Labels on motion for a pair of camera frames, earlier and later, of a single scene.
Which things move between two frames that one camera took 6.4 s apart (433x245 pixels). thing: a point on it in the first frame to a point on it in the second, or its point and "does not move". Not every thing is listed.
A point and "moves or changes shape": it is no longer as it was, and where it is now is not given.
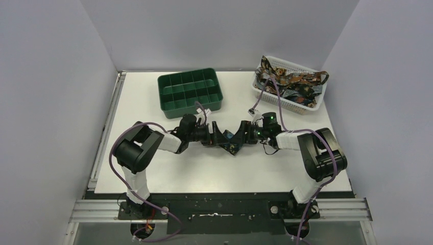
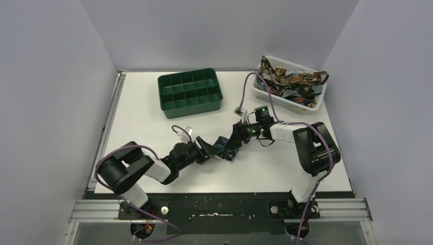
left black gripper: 210,135 to 203,152
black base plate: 219,213 does not move
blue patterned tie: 230,147 moves or changes shape
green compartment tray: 179,92 does not move
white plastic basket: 289,103 does not move
